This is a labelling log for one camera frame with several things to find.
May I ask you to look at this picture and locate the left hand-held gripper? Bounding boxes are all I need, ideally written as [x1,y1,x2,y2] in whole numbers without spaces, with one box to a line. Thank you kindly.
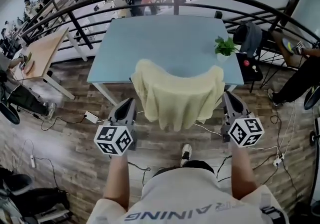
[93,97,138,156]

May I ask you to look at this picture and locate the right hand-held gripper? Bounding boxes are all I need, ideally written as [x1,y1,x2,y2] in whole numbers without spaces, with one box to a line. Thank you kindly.
[221,91,265,148]

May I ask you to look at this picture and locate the pale yellow clothing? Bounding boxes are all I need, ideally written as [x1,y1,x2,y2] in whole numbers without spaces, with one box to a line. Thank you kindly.
[130,58,226,132]

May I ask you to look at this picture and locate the person's right forearm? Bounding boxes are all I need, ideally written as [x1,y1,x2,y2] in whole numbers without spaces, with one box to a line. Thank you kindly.
[229,142,261,201]

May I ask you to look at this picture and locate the person's left forearm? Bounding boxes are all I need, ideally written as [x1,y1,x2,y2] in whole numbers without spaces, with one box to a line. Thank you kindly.
[102,154,131,211]

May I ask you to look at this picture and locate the black chair with round back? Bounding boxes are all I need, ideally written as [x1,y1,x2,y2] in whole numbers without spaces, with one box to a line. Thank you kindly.
[232,23,264,93]

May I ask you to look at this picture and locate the person's black trousers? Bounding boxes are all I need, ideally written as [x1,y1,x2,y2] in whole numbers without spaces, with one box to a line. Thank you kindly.
[151,159,216,177]

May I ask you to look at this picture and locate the person's white shoe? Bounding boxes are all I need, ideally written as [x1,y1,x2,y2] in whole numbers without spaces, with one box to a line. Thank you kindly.
[180,143,193,167]

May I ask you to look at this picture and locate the green potted plant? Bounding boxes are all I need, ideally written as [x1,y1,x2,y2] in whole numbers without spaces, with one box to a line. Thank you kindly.
[214,36,240,63]

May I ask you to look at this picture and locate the grey jacket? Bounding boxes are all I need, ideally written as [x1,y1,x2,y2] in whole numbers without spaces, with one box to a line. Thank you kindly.
[239,21,263,58]

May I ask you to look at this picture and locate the light blue table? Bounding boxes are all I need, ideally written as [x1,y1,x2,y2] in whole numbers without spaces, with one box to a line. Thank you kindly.
[86,15,245,106]

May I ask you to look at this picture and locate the person's white shirt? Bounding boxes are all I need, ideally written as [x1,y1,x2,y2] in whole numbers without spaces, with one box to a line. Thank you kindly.
[86,167,290,224]

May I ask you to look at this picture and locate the wooden desk with white legs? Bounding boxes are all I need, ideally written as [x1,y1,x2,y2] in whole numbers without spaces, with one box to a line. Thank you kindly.
[13,27,88,101]

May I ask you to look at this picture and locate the black metal railing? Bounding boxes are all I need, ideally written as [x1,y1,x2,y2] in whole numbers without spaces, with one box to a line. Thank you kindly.
[18,0,320,51]

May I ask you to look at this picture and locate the white cable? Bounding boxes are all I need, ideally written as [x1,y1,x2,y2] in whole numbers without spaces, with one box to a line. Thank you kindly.
[192,122,279,151]

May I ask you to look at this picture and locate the black cable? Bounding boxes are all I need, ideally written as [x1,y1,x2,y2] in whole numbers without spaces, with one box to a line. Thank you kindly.
[40,115,87,131]
[127,160,152,186]

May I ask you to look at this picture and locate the black shoulder strap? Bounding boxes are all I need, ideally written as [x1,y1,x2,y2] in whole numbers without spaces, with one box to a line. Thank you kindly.
[259,205,286,224]

